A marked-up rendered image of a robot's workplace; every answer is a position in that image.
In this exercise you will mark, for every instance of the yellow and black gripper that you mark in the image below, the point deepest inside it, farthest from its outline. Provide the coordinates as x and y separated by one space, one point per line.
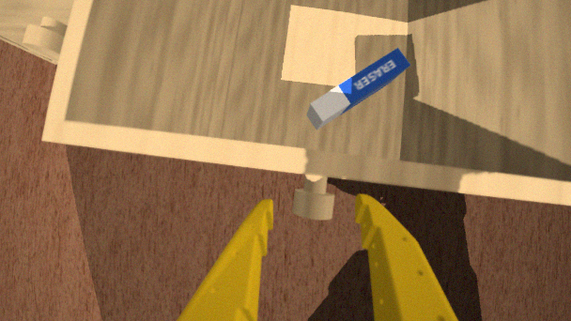
404 287

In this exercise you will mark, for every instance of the blue and white eraser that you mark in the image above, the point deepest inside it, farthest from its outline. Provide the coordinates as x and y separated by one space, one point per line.
357 88

